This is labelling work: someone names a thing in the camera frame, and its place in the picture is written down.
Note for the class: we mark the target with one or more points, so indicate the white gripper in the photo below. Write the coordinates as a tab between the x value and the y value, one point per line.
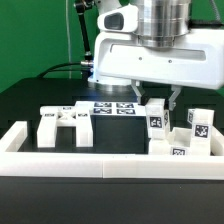
195	60

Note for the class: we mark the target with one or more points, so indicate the white chair seat part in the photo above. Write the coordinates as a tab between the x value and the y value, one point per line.
177	143

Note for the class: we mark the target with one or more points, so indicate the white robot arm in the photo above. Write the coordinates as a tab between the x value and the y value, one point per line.
151	41

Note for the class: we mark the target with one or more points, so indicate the white marker base sheet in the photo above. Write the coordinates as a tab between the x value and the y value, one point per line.
99	108

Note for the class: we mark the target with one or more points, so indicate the white chair back frame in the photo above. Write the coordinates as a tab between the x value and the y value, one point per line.
55	117

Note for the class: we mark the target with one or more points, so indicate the white U-shaped boundary frame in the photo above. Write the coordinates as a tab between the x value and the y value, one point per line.
13	162

